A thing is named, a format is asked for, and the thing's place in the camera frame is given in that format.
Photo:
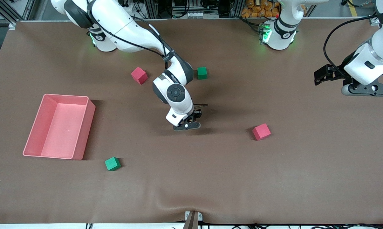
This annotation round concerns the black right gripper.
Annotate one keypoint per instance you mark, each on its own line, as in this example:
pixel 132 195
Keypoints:
pixel 197 114

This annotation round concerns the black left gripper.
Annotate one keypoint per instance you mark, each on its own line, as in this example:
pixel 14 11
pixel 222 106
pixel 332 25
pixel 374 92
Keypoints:
pixel 337 74

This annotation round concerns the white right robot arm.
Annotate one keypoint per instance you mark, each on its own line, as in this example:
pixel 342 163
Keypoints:
pixel 124 28

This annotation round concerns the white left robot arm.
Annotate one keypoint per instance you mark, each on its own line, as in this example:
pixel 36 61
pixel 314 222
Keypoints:
pixel 280 38

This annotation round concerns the green foam cube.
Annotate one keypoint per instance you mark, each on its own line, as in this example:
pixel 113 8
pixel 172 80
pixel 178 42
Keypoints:
pixel 112 164
pixel 202 73

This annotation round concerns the brown table mat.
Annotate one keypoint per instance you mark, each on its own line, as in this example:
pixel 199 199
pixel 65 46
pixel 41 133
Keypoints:
pixel 191 178

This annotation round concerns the pink foam cube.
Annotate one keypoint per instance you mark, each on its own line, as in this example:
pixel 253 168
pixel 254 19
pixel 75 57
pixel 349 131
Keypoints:
pixel 139 75
pixel 261 132

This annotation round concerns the orange objects heap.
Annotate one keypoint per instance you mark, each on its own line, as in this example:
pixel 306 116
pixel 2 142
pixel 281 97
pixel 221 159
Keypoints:
pixel 261 9

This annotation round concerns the black electronics rack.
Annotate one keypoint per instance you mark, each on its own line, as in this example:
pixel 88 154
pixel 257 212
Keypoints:
pixel 194 8

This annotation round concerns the white power strip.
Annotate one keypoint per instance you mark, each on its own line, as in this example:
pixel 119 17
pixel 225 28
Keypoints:
pixel 127 4

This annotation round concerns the pink plastic bin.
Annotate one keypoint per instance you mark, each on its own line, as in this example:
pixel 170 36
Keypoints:
pixel 59 133

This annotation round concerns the aluminium frame profile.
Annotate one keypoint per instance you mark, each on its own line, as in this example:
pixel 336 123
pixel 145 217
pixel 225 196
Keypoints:
pixel 374 20
pixel 5 12

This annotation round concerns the silver camera pole bracket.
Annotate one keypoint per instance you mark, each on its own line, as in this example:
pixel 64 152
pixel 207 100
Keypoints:
pixel 193 218

